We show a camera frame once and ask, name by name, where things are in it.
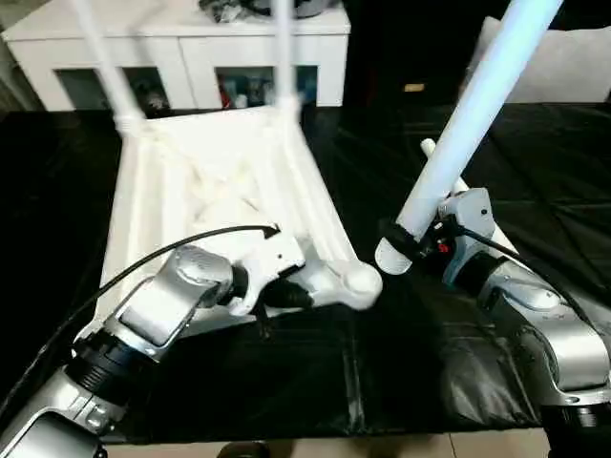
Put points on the white plastic table leg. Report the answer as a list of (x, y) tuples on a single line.
[(439, 157), (284, 52), (468, 124), (105, 62)]

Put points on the white plastic table top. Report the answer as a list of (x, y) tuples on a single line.
[(191, 181)]

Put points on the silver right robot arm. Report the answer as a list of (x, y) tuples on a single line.
[(544, 324)]

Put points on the black table mat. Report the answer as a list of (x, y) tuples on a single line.
[(382, 363)]

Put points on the small yellow label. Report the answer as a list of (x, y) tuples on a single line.
[(413, 88)]

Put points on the black robot foot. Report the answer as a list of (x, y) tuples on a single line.
[(241, 450)]

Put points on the black tall cabinet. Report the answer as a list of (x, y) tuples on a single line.
[(410, 48)]

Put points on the light grey cushion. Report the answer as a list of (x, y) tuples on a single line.
[(573, 67)]

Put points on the white glass-door cabinet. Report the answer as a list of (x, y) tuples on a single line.
[(181, 52)]

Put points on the grey carry case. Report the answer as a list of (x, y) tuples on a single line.
[(258, 8)]

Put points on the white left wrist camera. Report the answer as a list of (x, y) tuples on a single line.
[(272, 258)]

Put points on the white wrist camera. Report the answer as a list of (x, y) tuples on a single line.
[(272, 258), (470, 215)]

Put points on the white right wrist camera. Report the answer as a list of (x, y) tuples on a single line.
[(470, 215)]

